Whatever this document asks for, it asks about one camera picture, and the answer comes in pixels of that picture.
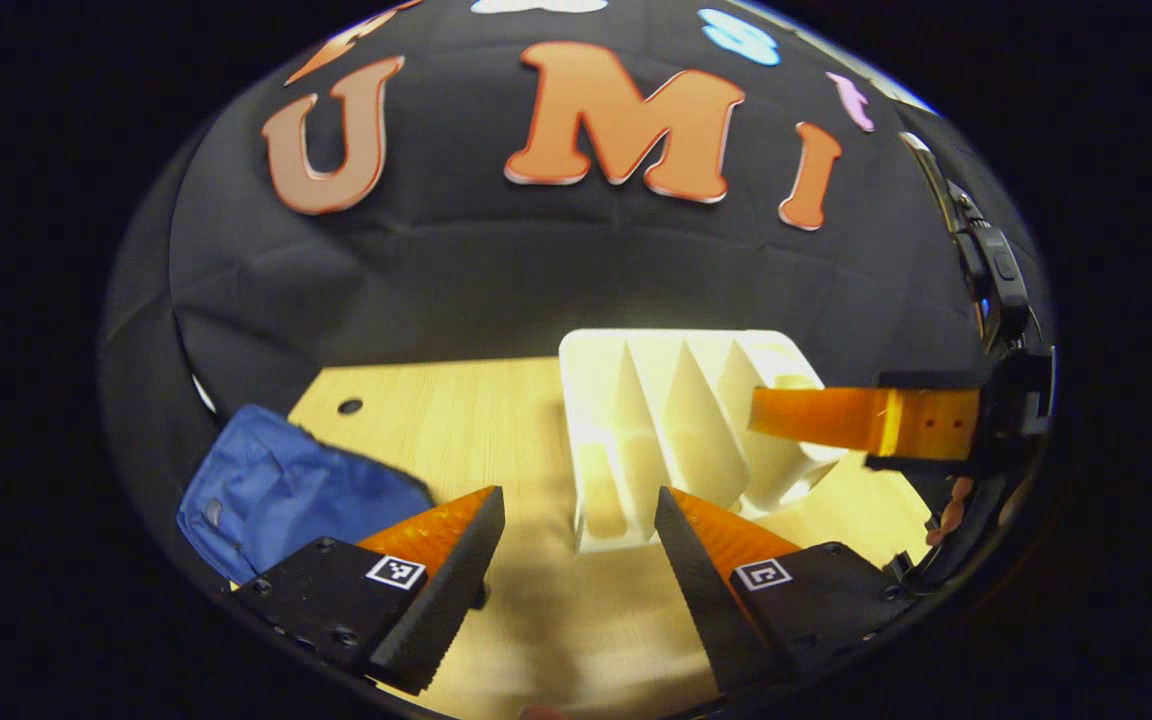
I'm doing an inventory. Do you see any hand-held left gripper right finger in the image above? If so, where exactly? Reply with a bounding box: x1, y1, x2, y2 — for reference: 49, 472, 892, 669
654, 485, 922, 699

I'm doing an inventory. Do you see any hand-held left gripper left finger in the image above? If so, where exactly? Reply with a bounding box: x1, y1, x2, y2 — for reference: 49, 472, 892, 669
234, 485, 507, 697

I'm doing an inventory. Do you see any white bookshelf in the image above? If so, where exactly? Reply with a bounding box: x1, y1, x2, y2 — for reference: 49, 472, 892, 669
558, 328, 849, 554

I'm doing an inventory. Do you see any blue schoolbag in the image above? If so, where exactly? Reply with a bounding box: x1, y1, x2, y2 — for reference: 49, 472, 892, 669
176, 403, 437, 586

